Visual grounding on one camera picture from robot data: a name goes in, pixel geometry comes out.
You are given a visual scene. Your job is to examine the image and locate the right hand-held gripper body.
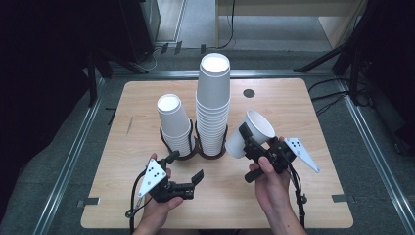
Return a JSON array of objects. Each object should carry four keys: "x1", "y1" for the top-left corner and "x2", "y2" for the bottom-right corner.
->
[{"x1": 244, "y1": 137, "x2": 321, "y2": 184}]

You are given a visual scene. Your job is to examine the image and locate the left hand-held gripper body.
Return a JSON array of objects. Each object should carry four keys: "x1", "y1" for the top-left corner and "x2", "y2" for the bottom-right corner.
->
[{"x1": 137, "y1": 158, "x2": 197, "y2": 204}]

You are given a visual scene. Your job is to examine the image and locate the single white paper cup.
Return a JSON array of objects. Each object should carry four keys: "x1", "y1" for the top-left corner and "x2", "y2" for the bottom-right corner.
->
[{"x1": 224, "y1": 109, "x2": 277, "y2": 160}]

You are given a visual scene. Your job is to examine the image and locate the dark round cup holder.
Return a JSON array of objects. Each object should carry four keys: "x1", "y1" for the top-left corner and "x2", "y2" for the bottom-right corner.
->
[
  {"x1": 194, "y1": 119, "x2": 229, "y2": 161},
  {"x1": 159, "y1": 118, "x2": 199, "y2": 162}
]

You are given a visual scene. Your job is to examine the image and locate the tall stack of paper cups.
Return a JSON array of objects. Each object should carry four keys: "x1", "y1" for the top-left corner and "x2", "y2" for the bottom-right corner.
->
[{"x1": 195, "y1": 52, "x2": 232, "y2": 157}]

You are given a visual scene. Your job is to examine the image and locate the person's left hand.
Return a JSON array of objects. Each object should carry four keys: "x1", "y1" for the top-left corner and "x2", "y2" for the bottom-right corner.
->
[{"x1": 138, "y1": 152, "x2": 185, "y2": 229}]

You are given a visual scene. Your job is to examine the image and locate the person's right hand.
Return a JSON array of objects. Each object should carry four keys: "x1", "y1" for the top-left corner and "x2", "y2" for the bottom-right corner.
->
[{"x1": 248, "y1": 156, "x2": 294, "y2": 213}]

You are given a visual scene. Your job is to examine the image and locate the short stack of paper cups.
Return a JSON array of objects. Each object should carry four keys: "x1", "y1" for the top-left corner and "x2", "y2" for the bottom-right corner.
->
[{"x1": 157, "y1": 93, "x2": 196, "y2": 158}]

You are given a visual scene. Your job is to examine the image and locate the gray tape strip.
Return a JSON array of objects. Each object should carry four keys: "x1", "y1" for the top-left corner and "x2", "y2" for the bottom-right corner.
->
[
  {"x1": 77, "y1": 197, "x2": 101, "y2": 208},
  {"x1": 332, "y1": 194, "x2": 356, "y2": 204}
]

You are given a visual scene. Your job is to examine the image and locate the black tripod stand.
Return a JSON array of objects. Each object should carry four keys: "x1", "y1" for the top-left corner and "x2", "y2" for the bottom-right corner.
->
[{"x1": 293, "y1": 0, "x2": 402, "y2": 107}]

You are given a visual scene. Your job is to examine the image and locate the black metal stand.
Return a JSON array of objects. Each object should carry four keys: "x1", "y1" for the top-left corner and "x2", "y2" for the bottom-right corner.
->
[{"x1": 85, "y1": 48, "x2": 150, "y2": 107}]

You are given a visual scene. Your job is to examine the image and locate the black cabinet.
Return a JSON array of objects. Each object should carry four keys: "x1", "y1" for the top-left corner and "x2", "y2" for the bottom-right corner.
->
[{"x1": 118, "y1": 0, "x2": 161, "y2": 64}]

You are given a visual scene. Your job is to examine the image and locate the light wooden desk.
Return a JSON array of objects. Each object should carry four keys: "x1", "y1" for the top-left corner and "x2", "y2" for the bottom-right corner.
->
[{"x1": 214, "y1": 0, "x2": 370, "y2": 50}]

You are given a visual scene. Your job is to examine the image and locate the left hand-held gripper cable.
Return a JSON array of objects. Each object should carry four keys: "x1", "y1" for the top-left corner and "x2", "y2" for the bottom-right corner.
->
[{"x1": 124, "y1": 169, "x2": 155, "y2": 235}]

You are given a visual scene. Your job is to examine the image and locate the hand-held gripper cable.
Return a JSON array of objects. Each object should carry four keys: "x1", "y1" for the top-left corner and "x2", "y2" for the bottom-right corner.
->
[
  {"x1": 124, "y1": 169, "x2": 155, "y2": 235},
  {"x1": 286, "y1": 163, "x2": 309, "y2": 229}
]

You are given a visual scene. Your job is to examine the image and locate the right hand-held gripper cable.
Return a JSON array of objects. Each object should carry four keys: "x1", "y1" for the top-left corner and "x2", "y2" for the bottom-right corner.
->
[{"x1": 286, "y1": 163, "x2": 309, "y2": 229}]

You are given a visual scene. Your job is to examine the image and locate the black floor cable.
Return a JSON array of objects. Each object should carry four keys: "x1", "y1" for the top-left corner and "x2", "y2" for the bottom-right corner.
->
[
  {"x1": 311, "y1": 91, "x2": 351, "y2": 102},
  {"x1": 307, "y1": 76, "x2": 342, "y2": 94}
]

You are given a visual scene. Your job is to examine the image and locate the metal floor rail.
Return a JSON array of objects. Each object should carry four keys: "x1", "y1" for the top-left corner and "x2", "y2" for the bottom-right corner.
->
[
  {"x1": 32, "y1": 77, "x2": 107, "y2": 235},
  {"x1": 111, "y1": 69, "x2": 341, "y2": 80},
  {"x1": 336, "y1": 77, "x2": 415, "y2": 235}
]

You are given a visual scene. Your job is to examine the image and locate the white floor cable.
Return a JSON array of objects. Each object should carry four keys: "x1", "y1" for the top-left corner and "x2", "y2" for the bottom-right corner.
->
[{"x1": 143, "y1": 45, "x2": 164, "y2": 71}]

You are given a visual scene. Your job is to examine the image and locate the black hanging cable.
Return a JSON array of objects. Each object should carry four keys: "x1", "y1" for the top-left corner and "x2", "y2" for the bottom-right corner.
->
[{"x1": 216, "y1": 0, "x2": 237, "y2": 50}]

